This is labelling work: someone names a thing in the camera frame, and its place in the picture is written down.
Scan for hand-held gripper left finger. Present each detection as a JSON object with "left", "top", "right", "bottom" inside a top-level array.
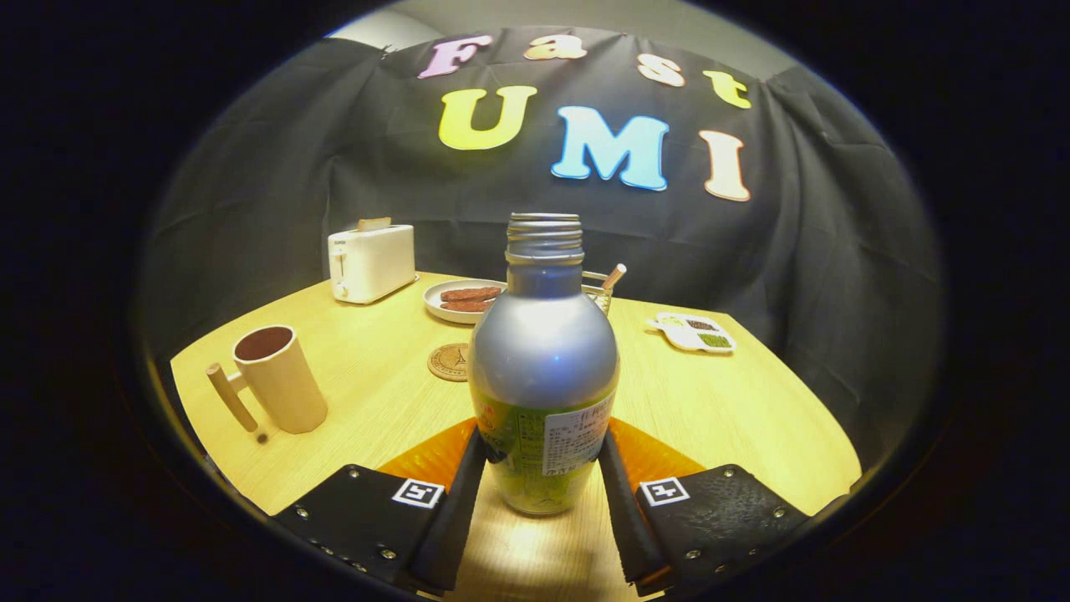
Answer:
[{"left": 269, "top": 416, "right": 489, "bottom": 598}]

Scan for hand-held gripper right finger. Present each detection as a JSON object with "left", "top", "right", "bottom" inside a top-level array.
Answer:
[{"left": 596, "top": 416, "right": 813, "bottom": 599}]

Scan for round wooden coaster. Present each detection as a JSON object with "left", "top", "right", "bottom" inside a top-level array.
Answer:
[{"left": 427, "top": 342, "right": 471, "bottom": 383}]

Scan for silver bottle with green label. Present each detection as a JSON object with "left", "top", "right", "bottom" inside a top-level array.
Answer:
[{"left": 466, "top": 212, "right": 621, "bottom": 517}]

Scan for beige cup with handle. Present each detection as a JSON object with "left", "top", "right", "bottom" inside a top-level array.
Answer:
[{"left": 206, "top": 324, "right": 329, "bottom": 444}]

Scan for wooden table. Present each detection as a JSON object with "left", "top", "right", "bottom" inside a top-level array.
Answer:
[{"left": 170, "top": 272, "right": 863, "bottom": 602}]

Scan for white divided dish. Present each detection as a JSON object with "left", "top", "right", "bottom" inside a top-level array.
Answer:
[{"left": 645, "top": 312, "right": 737, "bottom": 355}]

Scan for white plate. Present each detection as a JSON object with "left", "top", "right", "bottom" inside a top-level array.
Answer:
[{"left": 422, "top": 278, "right": 508, "bottom": 325}]

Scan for white toaster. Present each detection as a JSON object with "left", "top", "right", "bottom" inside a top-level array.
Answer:
[{"left": 327, "top": 222, "right": 419, "bottom": 305}]

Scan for black backdrop cloth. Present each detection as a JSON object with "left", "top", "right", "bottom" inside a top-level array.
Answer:
[{"left": 138, "top": 25, "right": 945, "bottom": 469}]

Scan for metal wire holder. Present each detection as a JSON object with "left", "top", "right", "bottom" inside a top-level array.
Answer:
[{"left": 581, "top": 270, "right": 618, "bottom": 317}]

